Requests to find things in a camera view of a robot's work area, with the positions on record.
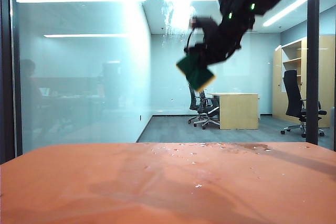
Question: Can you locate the dark window frame edge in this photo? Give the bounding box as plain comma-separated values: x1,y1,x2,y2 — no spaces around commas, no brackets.
0,0,24,165

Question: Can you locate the orange table mat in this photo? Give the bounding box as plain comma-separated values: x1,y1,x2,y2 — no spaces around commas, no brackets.
0,142,336,224

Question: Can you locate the black mesh office chair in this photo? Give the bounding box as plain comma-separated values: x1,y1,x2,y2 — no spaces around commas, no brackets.
187,83,204,125
193,89,221,130

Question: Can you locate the tall black high-back office chair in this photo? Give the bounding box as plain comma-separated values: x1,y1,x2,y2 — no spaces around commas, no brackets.
280,70,328,137

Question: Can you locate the light wooden shelf cabinet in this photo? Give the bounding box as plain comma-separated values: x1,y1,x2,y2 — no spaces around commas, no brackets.
272,34,336,129

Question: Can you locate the black camera cable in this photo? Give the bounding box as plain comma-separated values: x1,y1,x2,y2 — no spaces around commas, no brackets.
185,27,195,49

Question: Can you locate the glass window pane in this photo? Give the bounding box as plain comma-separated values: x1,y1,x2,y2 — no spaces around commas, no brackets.
12,0,336,153

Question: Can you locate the black vertical window post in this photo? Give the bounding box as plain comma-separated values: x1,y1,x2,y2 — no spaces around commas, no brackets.
306,0,320,146

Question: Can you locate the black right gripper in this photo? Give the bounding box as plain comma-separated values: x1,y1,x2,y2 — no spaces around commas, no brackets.
183,16,253,71

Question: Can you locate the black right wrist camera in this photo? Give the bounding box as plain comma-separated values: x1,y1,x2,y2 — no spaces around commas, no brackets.
189,16,216,34

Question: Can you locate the yellow sponge with green scourer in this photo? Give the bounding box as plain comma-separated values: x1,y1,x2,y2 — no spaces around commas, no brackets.
176,53,216,91

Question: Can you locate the light wooden office desk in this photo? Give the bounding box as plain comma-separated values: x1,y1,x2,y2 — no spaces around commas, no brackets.
207,92,260,131

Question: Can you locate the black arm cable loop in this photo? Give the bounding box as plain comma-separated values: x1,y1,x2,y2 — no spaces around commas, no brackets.
223,41,243,61

